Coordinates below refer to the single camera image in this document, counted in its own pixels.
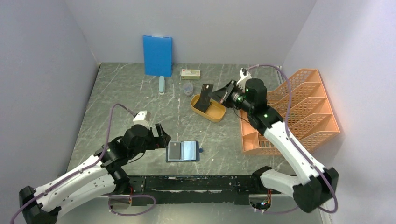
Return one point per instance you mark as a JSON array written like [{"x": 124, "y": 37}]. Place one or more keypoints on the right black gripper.
[{"x": 220, "y": 95}]

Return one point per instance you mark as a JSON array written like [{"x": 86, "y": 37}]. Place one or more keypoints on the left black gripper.
[{"x": 165, "y": 137}]

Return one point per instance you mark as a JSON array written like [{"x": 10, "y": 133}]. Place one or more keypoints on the black VIP card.
[
  {"x": 203, "y": 102},
  {"x": 174, "y": 151}
]

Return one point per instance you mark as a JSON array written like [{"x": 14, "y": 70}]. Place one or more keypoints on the dark blue card holder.
[{"x": 190, "y": 151}]

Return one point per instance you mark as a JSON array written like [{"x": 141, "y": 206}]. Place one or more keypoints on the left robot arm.
[{"x": 100, "y": 174}]

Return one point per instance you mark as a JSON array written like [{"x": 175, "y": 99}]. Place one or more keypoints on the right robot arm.
[{"x": 313, "y": 186}]

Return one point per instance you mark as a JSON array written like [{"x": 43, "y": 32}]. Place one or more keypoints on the yellow oval tray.
[{"x": 214, "y": 113}]

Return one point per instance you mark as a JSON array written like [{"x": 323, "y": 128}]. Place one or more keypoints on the small clear plastic cup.
[{"x": 188, "y": 89}]

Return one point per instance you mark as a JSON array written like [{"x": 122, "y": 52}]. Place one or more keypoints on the small red white box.
[{"x": 190, "y": 74}]

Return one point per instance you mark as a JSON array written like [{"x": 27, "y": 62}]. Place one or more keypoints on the light blue eraser stick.
[{"x": 161, "y": 87}]

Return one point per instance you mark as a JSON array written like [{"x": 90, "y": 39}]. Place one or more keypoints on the orange file organizer rack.
[{"x": 310, "y": 119}]

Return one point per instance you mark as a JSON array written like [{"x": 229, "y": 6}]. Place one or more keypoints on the blue board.
[{"x": 157, "y": 53}]

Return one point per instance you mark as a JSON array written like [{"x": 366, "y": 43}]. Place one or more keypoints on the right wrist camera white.
[{"x": 244, "y": 77}]

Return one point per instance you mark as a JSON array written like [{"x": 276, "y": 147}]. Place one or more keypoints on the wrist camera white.
[
  {"x": 244, "y": 77},
  {"x": 142, "y": 118}
]

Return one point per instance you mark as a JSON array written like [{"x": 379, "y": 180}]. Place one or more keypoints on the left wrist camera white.
[{"x": 142, "y": 118}]

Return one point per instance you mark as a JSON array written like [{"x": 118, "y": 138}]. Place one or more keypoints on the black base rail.
[{"x": 237, "y": 189}]

